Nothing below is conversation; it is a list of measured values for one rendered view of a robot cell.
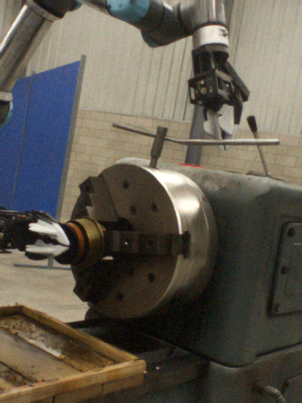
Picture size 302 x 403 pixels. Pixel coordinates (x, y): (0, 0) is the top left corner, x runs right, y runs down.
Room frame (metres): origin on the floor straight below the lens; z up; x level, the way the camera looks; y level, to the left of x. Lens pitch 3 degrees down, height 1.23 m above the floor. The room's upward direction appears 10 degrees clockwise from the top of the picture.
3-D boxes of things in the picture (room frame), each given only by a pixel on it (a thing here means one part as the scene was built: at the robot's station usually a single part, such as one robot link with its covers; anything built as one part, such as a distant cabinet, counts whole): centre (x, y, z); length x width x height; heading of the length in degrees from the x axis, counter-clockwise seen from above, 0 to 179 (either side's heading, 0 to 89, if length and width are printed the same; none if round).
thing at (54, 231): (0.95, 0.18, 1.09); 0.09 x 0.06 x 0.03; 50
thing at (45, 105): (7.73, 1.94, 1.18); 4.12 x 0.80 x 2.35; 28
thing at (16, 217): (1.01, 0.26, 1.08); 0.12 x 0.09 x 0.08; 50
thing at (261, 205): (1.45, -0.23, 1.06); 0.59 x 0.48 x 0.39; 140
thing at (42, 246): (0.95, 0.18, 1.06); 0.09 x 0.06 x 0.03; 50
